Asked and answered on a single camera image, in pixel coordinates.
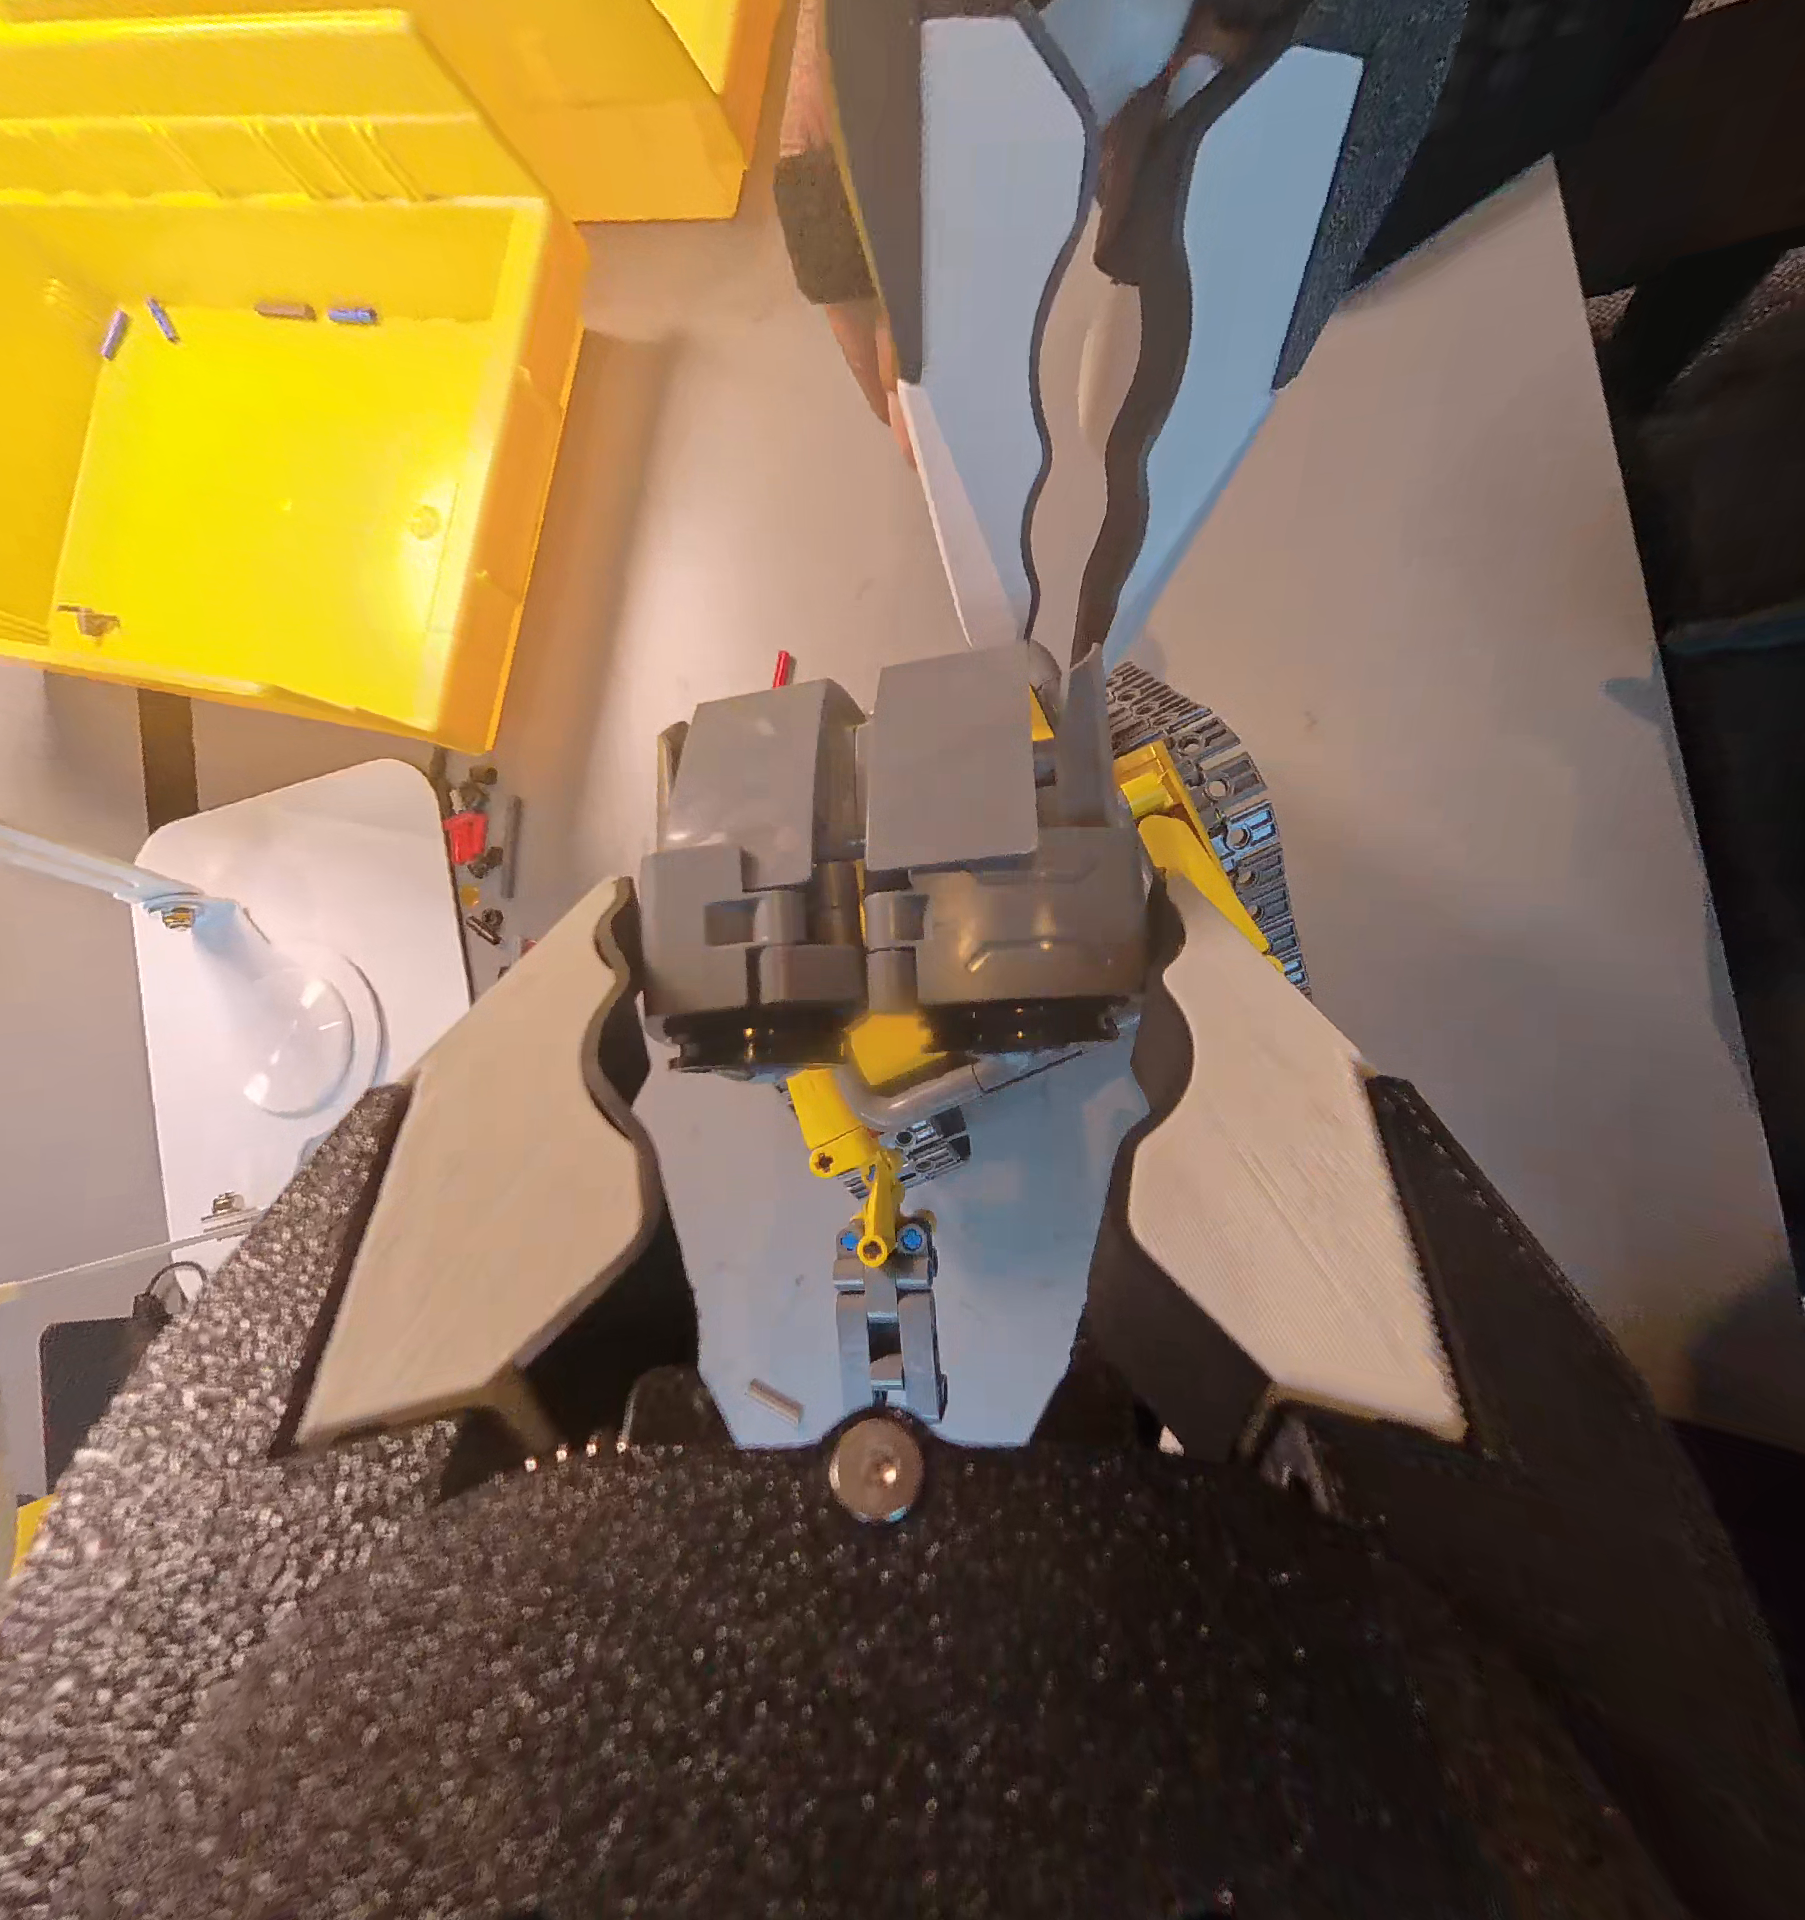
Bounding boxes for yellow tracked toy robot body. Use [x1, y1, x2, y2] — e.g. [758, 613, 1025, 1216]
[793, 661, 1308, 1412]

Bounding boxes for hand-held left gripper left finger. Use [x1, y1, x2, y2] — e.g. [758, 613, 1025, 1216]
[298, 871, 664, 1442]

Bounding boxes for white book stand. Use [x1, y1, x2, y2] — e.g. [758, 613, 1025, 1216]
[0, 760, 479, 1323]

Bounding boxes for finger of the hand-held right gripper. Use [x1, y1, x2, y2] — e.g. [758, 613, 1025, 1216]
[1069, 46, 1369, 687]
[903, 17, 1097, 648]

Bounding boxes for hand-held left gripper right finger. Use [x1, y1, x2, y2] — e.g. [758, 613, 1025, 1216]
[1091, 901, 1468, 1442]

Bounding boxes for grey toy robot head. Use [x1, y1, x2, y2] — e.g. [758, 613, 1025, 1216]
[639, 648, 1159, 1082]

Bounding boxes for scattered small building pieces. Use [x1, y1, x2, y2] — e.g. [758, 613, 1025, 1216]
[438, 766, 520, 993]

